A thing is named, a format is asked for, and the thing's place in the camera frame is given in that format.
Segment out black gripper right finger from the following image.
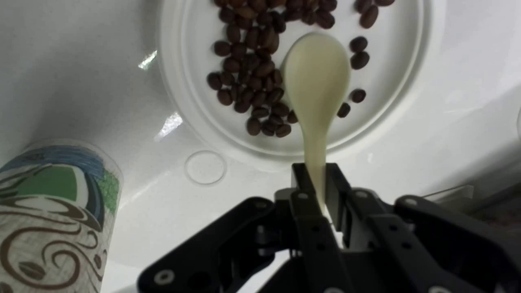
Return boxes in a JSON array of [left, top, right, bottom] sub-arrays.
[[324, 161, 521, 293]]

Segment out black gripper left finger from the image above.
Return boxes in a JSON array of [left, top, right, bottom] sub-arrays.
[[135, 161, 355, 293]]

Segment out cream plastic spoon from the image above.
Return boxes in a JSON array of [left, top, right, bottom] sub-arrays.
[[282, 31, 352, 218]]

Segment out small white plate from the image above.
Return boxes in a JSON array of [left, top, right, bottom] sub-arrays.
[[160, 0, 436, 172]]

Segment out dark coffee beans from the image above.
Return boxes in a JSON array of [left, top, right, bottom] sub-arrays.
[[205, 0, 397, 138]]

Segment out swirl patterned paper cup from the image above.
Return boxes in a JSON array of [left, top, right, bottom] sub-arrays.
[[0, 140, 124, 293]]

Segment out small clear round disc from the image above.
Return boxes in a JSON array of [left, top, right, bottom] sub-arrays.
[[182, 148, 228, 187]]

